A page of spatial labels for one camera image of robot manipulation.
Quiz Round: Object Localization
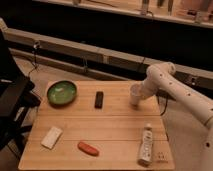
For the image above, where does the white ceramic cup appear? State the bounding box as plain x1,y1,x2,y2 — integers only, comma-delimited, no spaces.
130,84,143,106

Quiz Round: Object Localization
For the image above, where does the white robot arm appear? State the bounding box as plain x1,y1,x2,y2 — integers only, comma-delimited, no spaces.
140,62,213,171

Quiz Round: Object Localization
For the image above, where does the black rectangular block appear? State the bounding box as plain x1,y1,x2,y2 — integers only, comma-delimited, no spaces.
95,91,104,108

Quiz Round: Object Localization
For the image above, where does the green bowl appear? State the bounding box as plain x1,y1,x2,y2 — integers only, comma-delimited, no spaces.
47,80,77,106

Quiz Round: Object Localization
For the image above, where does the orange carrot toy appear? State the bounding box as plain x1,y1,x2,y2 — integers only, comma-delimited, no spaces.
78,141,99,156

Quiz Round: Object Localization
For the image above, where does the white rectangular block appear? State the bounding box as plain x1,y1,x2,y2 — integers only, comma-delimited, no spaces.
41,127,62,149

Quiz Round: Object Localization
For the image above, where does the white tube with label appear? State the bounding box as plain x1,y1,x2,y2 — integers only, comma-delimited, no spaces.
138,124,153,166

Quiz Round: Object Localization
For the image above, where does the black chair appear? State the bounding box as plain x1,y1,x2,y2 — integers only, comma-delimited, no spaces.
0,30,41,153

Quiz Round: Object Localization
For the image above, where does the black cable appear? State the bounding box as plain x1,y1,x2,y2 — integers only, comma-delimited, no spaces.
156,92,170,117

